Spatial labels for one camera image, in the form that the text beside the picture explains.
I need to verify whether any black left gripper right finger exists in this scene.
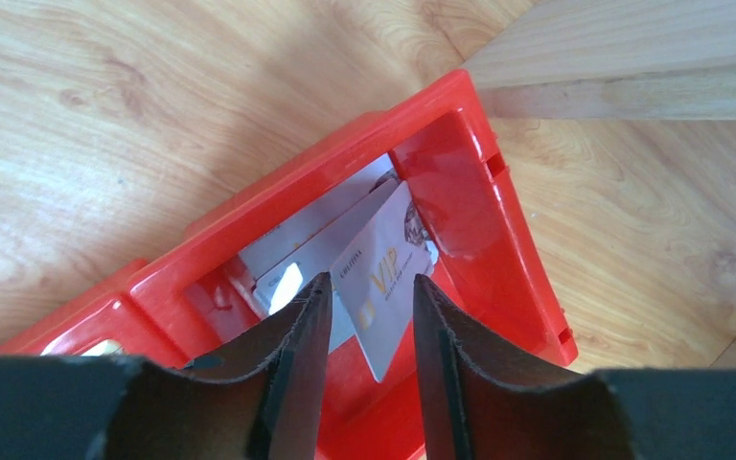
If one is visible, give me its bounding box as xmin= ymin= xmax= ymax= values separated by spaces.
xmin=413 ymin=275 xmax=736 ymax=459

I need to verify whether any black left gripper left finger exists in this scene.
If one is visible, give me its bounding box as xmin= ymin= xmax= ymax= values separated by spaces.
xmin=0 ymin=272 xmax=333 ymax=459

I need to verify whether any silver VIP card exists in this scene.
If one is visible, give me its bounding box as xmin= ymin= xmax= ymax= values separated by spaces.
xmin=331 ymin=181 xmax=438 ymax=382

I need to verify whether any red plastic bin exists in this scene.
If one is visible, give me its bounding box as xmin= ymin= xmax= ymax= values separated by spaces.
xmin=128 ymin=70 xmax=578 ymax=459
xmin=0 ymin=259 xmax=188 ymax=367

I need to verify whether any white paper in bin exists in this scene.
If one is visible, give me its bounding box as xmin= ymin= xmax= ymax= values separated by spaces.
xmin=240 ymin=154 xmax=400 ymax=315

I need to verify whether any wooden shelf unit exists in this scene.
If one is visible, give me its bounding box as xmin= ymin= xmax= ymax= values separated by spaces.
xmin=465 ymin=1 xmax=736 ymax=121

